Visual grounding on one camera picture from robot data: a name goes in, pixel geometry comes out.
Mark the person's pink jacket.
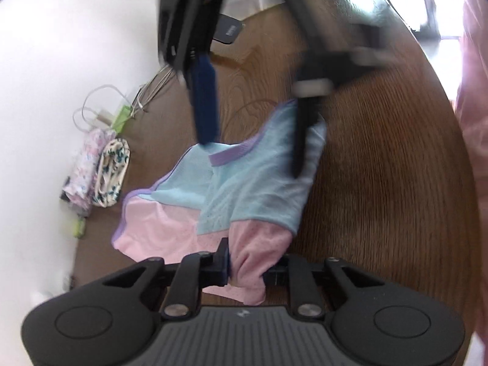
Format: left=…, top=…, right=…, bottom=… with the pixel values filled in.
left=453, top=0, right=488, bottom=348

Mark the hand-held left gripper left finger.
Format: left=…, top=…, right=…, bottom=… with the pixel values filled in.
left=103, top=238, right=230, bottom=318

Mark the white charging cable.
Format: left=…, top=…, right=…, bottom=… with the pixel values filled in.
left=72, top=84, right=134, bottom=130
left=131, top=65, right=173, bottom=113

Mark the folded pink floral garment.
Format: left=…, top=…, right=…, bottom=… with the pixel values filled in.
left=63, top=127, right=116, bottom=219

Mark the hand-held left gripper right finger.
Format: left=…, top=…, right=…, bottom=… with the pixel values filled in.
left=265, top=256, right=386, bottom=318

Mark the black wireless charger stand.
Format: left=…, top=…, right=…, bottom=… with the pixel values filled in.
left=213, top=13, right=245, bottom=47

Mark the folded cream dark-flowered garment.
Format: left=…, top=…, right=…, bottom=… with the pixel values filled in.
left=91, top=139, right=131, bottom=209

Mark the pink and blue mesh romper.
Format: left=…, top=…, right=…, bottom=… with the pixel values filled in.
left=112, top=99, right=328, bottom=306

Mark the white sheet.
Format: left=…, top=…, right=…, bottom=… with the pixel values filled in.
left=224, top=0, right=291, bottom=20

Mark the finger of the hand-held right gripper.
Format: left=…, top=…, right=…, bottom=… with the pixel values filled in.
left=280, top=0, right=398, bottom=180
left=158, top=0, right=226, bottom=146

